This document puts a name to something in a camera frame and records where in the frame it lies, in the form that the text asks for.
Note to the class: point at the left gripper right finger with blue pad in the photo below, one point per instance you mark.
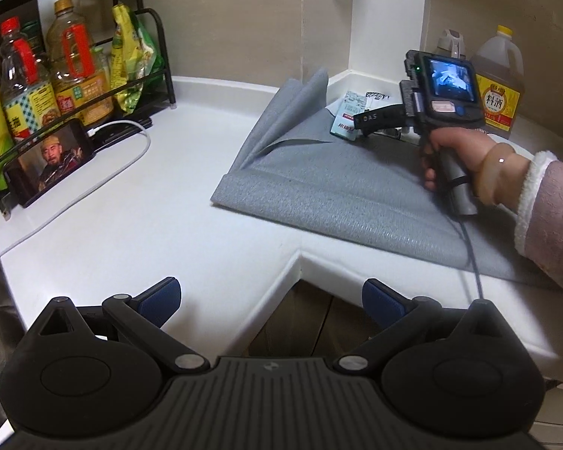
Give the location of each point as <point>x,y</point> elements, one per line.
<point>401,320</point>

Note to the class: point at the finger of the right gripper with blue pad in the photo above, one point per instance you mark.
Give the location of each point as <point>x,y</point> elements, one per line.
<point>389,117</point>

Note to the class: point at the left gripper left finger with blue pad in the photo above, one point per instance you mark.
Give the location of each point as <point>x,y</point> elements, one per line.
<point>140,320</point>

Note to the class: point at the light blue tea packet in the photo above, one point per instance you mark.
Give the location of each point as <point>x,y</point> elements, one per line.
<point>344,111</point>

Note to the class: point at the pink fuzzy sleeve forearm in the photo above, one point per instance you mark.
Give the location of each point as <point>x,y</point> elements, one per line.
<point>539,226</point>

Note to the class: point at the black white patterned wrapper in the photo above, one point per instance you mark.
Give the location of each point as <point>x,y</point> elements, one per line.
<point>374,99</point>

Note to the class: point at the dark soy sauce dispenser bottle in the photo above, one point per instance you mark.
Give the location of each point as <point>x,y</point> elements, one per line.
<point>451,43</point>

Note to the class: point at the cooking wine jug yellow label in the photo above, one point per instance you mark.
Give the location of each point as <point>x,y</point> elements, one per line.
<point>499,69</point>

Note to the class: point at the grey cloth mat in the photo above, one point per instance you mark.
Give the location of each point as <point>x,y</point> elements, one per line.
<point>291,170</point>

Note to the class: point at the smartphone playing video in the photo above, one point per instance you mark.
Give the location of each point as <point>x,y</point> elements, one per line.
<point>48,162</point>

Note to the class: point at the yellow green snack bag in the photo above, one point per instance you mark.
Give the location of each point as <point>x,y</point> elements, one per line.
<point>134,60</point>

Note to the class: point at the cooking oil bottle orange handle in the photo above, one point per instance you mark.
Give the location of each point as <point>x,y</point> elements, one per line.
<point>78,77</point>

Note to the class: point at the clear bottle red handle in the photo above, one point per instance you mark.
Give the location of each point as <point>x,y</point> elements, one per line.
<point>27,95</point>

